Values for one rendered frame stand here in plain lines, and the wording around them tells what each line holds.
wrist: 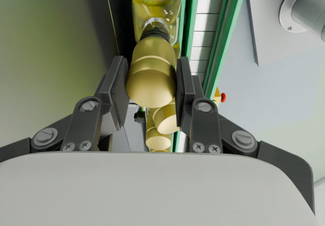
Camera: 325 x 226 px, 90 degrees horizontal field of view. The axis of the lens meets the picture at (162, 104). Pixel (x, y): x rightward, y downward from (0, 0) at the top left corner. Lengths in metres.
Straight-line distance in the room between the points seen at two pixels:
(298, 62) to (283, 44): 0.19
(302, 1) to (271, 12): 0.09
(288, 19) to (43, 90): 0.78
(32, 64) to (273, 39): 0.79
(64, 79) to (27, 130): 0.08
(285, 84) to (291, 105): 0.20
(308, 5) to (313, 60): 0.39
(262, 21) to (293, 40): 0.16
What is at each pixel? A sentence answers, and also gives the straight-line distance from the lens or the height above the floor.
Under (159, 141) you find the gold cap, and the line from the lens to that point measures 0.21.
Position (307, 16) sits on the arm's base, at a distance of 0.72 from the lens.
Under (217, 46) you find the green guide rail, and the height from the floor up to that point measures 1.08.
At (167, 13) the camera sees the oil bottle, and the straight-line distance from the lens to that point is 0.19.
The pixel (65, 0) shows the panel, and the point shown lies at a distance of 0.28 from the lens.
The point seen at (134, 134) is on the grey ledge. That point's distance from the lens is 0.71.
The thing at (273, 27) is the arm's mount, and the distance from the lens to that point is 0.81.
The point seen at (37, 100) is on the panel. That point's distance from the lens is 0.21.
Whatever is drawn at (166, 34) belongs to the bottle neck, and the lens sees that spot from 0.16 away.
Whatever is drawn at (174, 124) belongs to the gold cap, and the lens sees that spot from 0.17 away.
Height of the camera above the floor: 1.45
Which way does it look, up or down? 45 degrees down
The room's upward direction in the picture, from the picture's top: 179 degrees counter-clockwise
